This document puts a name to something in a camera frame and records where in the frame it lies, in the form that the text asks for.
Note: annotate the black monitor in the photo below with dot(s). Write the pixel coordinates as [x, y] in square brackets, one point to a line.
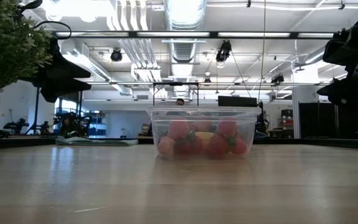
[238, 101]

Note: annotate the pink plastic peach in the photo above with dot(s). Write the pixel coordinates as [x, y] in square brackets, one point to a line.
[227, 127]
[178, 129]

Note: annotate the black cabinet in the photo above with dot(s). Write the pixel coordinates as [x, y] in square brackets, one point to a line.
[317, 121]

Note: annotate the person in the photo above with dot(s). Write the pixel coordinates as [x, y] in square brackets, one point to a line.
[180, 101]

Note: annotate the green artificial potted plant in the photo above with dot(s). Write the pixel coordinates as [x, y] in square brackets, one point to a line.
[8, 46]

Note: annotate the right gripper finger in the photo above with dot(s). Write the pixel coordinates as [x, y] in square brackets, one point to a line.
[343, 49]
[346, 91]

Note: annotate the black ceiling spotlight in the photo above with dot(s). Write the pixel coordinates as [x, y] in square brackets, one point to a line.
[116, 56]

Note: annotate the black background robot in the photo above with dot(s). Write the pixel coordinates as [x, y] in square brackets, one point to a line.
[70, 124]
[17, 126]

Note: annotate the silver ventilation duct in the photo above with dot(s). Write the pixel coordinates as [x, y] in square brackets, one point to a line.
[183, 49]

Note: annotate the overhead light bar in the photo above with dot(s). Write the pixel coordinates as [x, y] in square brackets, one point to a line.
[213, 35]

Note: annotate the yellow plastic banana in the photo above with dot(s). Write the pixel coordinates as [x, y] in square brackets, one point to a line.
[204, 136]

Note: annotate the clear plastic tupperware container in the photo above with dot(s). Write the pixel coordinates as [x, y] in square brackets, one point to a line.
[204, 112]

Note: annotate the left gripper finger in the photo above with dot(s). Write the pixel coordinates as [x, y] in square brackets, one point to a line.
[61, 70]
[57, 90]

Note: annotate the black aluminium table frame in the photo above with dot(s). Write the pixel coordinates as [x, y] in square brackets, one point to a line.
[291, 142]

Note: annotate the red plastic strawberry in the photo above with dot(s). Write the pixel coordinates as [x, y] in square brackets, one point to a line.
[183, 147]
[238, 146]
[217, 145]

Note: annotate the black metal stand frame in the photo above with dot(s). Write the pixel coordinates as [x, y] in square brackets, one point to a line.
[176, 83]

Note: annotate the teal folded cloth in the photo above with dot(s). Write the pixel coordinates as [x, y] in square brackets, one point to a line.
[98, 142]

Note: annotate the small pink plastic fruit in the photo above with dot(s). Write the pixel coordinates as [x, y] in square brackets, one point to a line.
[166, 145]

